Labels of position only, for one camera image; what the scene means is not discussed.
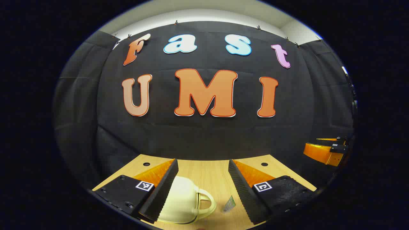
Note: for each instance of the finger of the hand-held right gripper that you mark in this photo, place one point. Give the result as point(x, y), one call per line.
point(332, 139)
point(322, 153)

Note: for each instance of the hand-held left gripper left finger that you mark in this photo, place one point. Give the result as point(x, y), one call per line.
point(164, 188)

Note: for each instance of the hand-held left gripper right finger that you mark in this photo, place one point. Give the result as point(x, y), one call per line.
point(243, 191)

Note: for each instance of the pale yellow small suitcase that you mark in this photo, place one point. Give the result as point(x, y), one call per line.
point(182, 198)

